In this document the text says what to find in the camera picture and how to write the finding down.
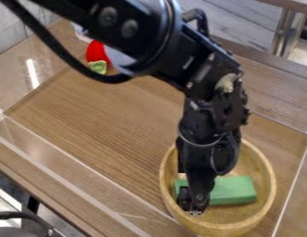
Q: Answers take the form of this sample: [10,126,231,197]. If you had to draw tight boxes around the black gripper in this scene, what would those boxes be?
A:
[176,129,242,215]

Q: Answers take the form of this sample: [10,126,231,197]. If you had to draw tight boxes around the green rectangular block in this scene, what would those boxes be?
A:
[174,176,258,206]

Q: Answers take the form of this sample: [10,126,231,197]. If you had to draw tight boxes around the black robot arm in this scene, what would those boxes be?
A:
[0,0,250,214]

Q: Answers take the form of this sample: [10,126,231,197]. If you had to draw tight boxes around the brown wooden bowl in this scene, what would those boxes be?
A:
[160,140,277,237]

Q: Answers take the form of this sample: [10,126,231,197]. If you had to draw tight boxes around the red strawberry toy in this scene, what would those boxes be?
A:
[86,40,111,75]

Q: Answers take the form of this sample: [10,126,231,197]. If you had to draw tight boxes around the clear acrylic tray wall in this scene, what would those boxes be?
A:
[0,109,195,237]

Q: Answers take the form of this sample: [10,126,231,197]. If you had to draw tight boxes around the black cable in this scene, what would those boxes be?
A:
[0,211,52,237]

